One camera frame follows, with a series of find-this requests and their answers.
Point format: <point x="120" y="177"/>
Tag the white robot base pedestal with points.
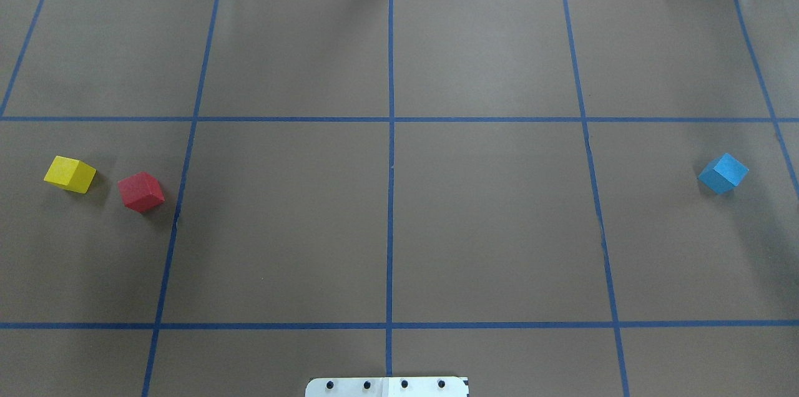
<point x="389" y="386"/>

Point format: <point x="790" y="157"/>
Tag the red cube block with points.
<point x="141" y="192"/>

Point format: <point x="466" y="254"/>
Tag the yellow cube block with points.
<point x="70" y="174"/>

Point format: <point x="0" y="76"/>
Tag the blue cube block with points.
<point x="723" y="174"/>

